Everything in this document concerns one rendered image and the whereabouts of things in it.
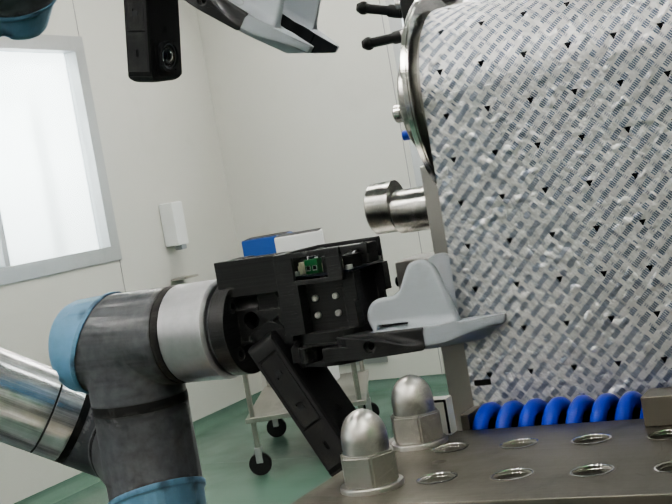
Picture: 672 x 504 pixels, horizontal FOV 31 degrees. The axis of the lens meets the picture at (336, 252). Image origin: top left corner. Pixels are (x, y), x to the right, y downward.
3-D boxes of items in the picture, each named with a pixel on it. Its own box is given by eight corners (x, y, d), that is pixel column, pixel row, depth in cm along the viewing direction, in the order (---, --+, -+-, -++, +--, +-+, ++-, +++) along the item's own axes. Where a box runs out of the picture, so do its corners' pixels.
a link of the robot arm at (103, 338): (112, 391, 102) (93, 291, 102) (223, 381, 97) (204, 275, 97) (51, 414, 95) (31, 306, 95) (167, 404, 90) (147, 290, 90)
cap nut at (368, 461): (357, 479, 72) (344, 403, 71) (414, 476, 70) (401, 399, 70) (329, 497, 68) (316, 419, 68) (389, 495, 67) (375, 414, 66)
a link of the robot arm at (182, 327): (167, 392, 90) (224, 369, 97) (219, 387, 88) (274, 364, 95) (149, 292, 90) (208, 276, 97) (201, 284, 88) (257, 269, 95)
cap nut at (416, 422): (404, 438, 81) (393, 371, 80) (456, 434, 79) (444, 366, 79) (382, 453, 77) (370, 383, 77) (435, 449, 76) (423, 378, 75)
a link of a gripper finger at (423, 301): (478, 253, 79) (352, 270, 83) (493, 344, 79) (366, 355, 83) (495, 247, 81) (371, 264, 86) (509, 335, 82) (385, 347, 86)
